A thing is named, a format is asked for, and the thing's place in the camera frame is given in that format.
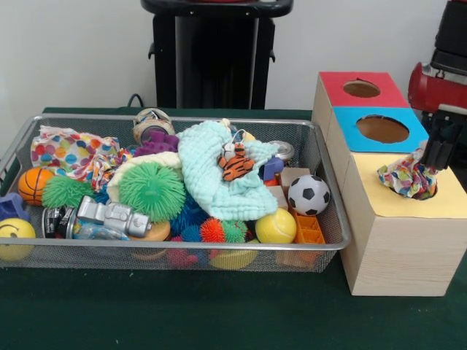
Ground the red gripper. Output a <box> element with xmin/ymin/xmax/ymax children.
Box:
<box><xmin>407</xmin><ymin>61</ymin><xmax>467</xmax><ymax>171</ymax></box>

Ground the small polka dot cloth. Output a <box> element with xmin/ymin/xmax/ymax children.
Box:
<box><xmin>377</xmin><ymin>147</ymin><xmax>439</xmax><ymax>201</ymax></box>

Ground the wooden box with three holes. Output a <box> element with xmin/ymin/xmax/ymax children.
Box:
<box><xmin>311</xmin><ymin>71</ymin><xmax>467</xmax><ymax>297</ymax></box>

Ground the silver mesh bin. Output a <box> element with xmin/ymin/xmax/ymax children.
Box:
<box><xmin>0</xmin><ymin>113</ymin><xmax>352</xmax><ymax>273</ymax></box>

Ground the black and white soccer ball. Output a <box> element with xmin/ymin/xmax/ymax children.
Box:
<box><xmin>287</xmin><ymin>174</ymin><xmax>331</xmax><ymax>217</ymax></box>

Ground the yellow tennis ball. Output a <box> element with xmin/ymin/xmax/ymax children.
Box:
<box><xmin>255</xmin><ymin>207</ymin><xmax>298</xmax><ymax>244</ymax></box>

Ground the small tiger plush toy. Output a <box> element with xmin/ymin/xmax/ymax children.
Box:
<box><xmin>217</xmin><ymin>142</ymin><xmax>256</xmax><ymax>182</ymax></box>

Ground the mint green cloth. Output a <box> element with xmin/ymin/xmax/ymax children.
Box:
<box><xmin>176</xmin><ymin>120</ymin><xmax>280</xmax><ymax>222</ymax></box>

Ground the large green spiky ball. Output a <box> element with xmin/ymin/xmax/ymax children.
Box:
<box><xmin>119</xmin><ymin>161</ymin><xmax>187</xmax><ymax>223</ymax></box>

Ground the dark green tablecloth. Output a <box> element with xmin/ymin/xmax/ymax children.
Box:
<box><xmin>0</xmin><ymin>106</ymin><xmax>467</xmax><ymax>350</ymax></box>

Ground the silver robot toy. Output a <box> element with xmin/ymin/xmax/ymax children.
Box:
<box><xmin>76</xmin><ymin>195</ymin><xmax>153</xmax><ymax>240</ymax></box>

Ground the large polka dot cloth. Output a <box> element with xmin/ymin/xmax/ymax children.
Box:
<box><xmin>30</xmin><ymin>125</ymin><xmax>133</xmax><ymax>193</ymax></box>

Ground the small green spiky ball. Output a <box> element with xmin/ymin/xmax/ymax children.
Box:
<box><xmin>41</xmin><ymin>174</ymin><xmax>96</xmax><ymax>209</ymax></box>

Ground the orange basketball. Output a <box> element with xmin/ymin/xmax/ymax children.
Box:
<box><xmin>17</xmin><ymin>167</ymin><xmax>55</xmax><ymax>207</ymax></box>

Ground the yellow smiley ball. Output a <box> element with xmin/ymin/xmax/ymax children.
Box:
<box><xmin>0</xmin><ymin>217</ymin><xmax>36</xmax><ymax>262</ymax></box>

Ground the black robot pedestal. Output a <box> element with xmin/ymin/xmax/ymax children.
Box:
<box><xmin>140</xmin><ymin>0</ymin><xmax>295</xmax><ymax>109</ymax></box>

